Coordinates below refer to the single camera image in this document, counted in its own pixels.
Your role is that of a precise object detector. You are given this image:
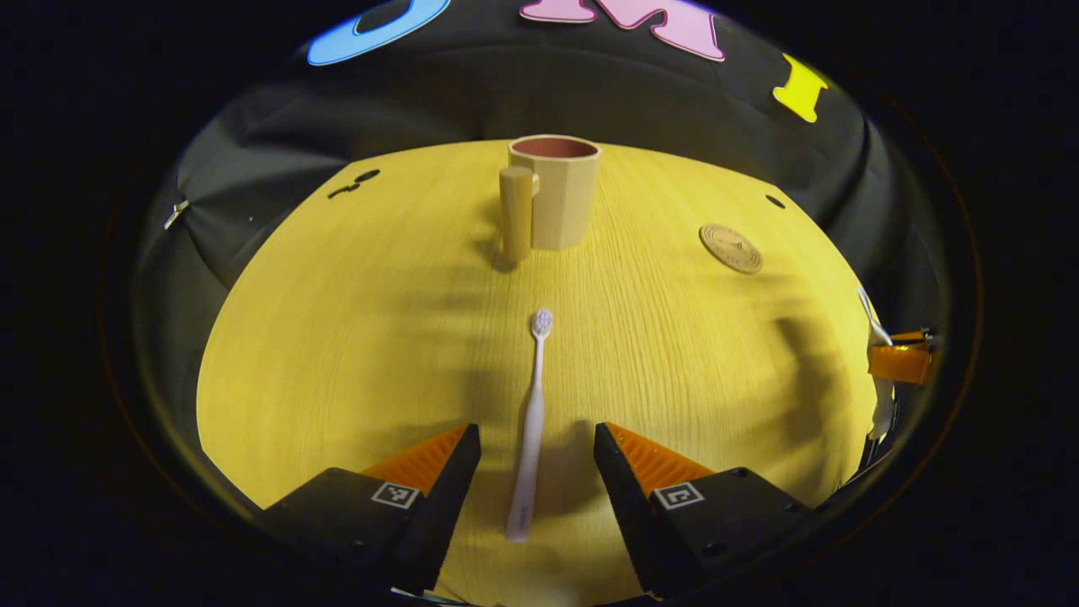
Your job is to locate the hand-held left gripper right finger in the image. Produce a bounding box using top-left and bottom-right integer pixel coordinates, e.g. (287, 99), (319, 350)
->
(593, 422), (816, 599)

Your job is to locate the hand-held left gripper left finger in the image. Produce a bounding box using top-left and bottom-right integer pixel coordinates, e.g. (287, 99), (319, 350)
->
(255, 423), (482, 596)

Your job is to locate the white toothpaste tube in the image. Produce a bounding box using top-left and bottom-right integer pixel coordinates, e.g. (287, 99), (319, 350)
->
(857, 287), (896, 441)

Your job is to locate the white toothbrush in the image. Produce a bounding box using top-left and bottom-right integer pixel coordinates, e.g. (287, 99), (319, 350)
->
(505, 308), (555, 543)

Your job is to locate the round wooden coaster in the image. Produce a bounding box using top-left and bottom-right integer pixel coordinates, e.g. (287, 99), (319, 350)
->
(699, 223), (764, 275)

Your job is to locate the beige cup with handle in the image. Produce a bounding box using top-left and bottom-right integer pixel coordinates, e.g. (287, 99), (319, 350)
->
(499, 134), (602, 264)

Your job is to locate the black backdrop cloth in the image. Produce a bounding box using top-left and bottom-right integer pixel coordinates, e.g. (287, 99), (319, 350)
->
(126, 0), (953, 507)

